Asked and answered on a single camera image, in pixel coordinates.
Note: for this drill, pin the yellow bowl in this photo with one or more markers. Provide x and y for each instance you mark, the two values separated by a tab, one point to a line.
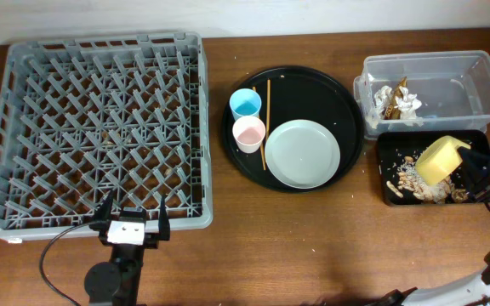
440	159

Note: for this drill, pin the gold snack wrapper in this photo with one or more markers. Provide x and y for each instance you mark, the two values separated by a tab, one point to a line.
392	111

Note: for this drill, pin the pink plastic cup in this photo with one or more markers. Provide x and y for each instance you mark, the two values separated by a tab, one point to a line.
248	132

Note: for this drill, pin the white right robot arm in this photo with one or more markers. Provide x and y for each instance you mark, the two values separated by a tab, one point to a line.
473	289

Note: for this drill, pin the clear plastic bin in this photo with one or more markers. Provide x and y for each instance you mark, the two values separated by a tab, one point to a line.
453	87

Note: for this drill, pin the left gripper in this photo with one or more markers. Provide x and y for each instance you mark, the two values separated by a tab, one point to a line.
102	214

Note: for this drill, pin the grey dishwasher rack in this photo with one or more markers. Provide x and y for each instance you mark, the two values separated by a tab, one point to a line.
81	119

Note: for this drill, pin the right wooden chopstick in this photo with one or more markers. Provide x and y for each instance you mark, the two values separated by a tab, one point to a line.
268	109

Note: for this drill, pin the left wooden chopstick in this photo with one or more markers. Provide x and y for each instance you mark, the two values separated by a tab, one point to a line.
261	144

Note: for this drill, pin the black rectangular tray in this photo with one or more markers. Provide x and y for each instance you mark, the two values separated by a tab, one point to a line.
393	147

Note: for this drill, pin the pale green plate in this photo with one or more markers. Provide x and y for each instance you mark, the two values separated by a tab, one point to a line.
302	154

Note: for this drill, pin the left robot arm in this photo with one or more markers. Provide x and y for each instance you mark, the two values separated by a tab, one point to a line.
117	281

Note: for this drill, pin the food scraps pile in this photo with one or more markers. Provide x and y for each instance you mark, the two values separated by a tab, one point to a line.
407	179

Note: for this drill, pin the blue plastic cup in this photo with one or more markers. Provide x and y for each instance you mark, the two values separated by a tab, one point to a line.
245	102

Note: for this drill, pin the wooden chopstick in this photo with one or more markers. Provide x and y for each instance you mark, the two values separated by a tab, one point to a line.
261	144
268	109

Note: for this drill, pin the crumpled white paper in bin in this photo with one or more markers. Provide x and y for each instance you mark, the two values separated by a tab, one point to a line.
382	98

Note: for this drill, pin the white tissue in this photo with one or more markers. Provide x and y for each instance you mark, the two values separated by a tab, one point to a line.
408	106

